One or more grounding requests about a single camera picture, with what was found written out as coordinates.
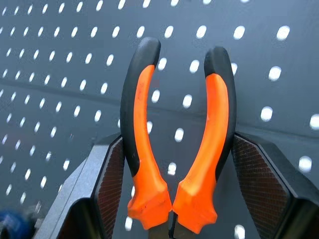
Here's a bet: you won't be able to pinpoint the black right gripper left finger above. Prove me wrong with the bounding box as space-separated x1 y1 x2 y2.
34 132 125 239

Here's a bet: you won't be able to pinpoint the blue tape roll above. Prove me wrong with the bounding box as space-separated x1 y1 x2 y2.
0 209 36 239

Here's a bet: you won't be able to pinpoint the orange and black pliers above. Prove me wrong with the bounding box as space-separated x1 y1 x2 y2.
119 36 237 239

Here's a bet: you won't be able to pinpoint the grey metal pegboard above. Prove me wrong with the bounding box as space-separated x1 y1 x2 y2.
0 0 319 239

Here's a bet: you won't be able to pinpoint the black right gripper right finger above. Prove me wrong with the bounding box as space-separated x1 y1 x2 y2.
231 131 319 239

